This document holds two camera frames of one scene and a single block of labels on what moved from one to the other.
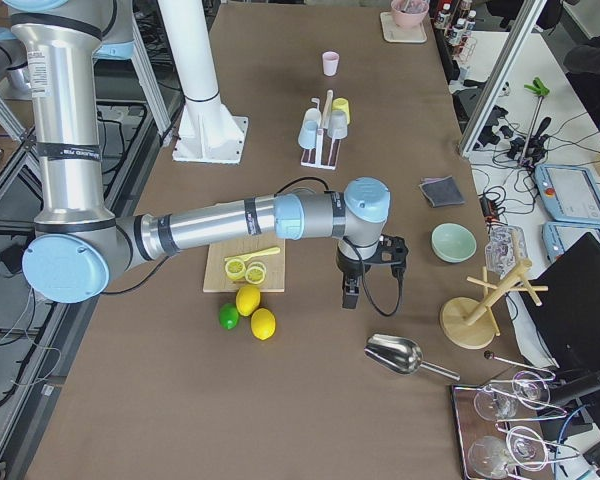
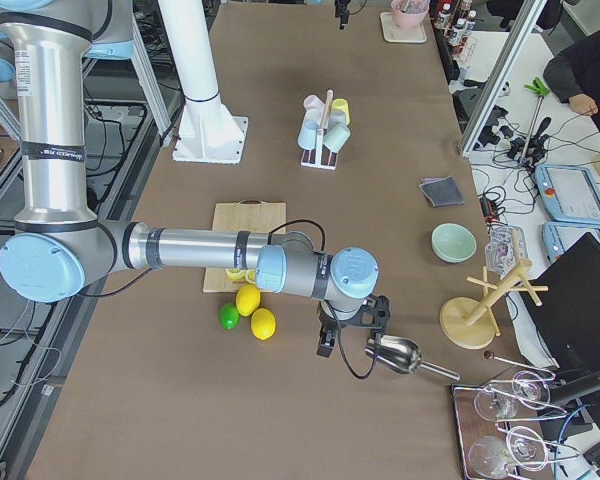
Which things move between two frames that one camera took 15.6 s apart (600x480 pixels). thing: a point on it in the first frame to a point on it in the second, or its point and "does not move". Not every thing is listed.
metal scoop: [401, 355] does not move
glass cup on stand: [507, 245] does not move
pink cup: [330, 62] to [313, 102]
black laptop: [578, 320] does not move
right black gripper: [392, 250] to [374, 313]
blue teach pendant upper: [571, 194] does not move
